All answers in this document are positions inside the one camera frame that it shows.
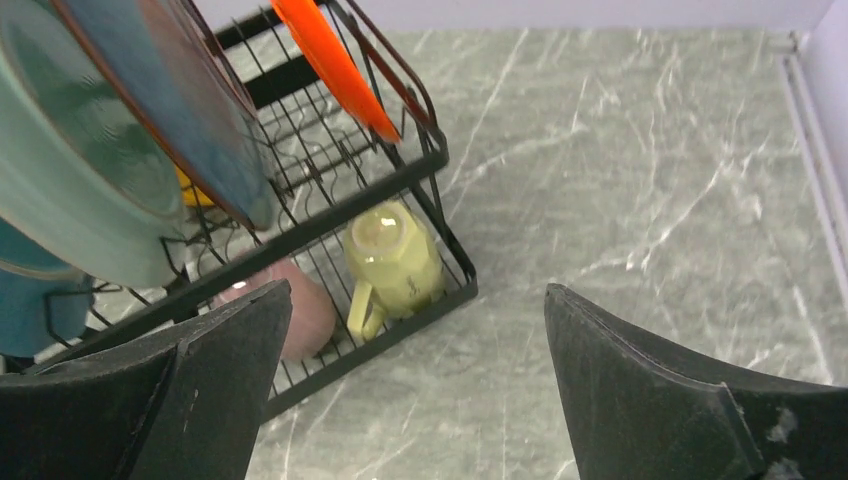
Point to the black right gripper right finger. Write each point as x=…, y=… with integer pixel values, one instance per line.
x=639, y=406

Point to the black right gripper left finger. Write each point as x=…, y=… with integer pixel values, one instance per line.
x=185, y=402

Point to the pink mug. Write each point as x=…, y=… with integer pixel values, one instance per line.
x=313, y=318

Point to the yellow ribbed bowl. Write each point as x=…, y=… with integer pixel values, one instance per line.
x=191, y=194

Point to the black wire dish rack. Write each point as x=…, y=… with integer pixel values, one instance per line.
x=326, y=169

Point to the pale yellow mug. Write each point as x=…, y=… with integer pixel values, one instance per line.
x=396, y=266

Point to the light green flower plate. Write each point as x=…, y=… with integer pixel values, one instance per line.
x=79, y=174

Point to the dark blue blossom plate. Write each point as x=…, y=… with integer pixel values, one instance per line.
x=155, y=56

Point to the orange plate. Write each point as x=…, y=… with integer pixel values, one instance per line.
x=328, y=57

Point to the teal scalloped plate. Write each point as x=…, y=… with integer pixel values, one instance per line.
x=42, y=297

